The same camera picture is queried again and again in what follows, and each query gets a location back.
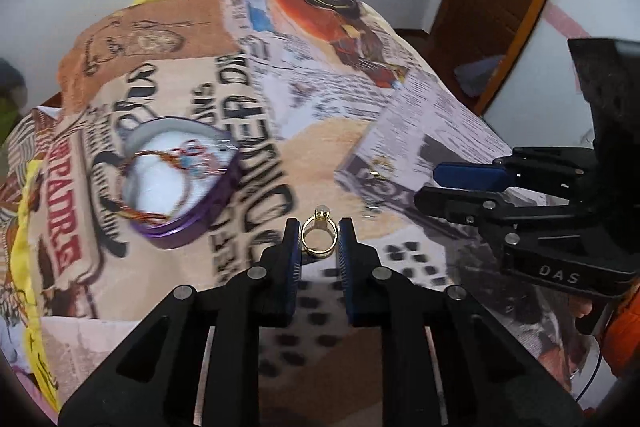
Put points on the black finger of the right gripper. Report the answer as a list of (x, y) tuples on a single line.
[(480, 210)]

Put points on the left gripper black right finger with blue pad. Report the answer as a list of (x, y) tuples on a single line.
[(373, 294)]

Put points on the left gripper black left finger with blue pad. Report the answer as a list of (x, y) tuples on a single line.
[(265, 294)]

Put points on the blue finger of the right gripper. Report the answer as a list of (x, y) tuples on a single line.
[(473, 177)]

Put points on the purple heart-shaped tin box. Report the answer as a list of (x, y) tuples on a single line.
[(175, 178)]

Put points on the orange sleeve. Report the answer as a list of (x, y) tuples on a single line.
[(620, 342)]

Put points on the newspaper print blanket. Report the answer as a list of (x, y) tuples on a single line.
[(335, 117)]

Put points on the yellow cloth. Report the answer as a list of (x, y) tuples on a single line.
[(21, 273)]

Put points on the striped brown patterned bedding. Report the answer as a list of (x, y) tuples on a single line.
[(29, 140)]

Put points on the green patterned box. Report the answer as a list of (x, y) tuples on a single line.
[(12, 112)]

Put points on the dark grey plush item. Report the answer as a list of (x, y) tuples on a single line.
[(12, 84)]

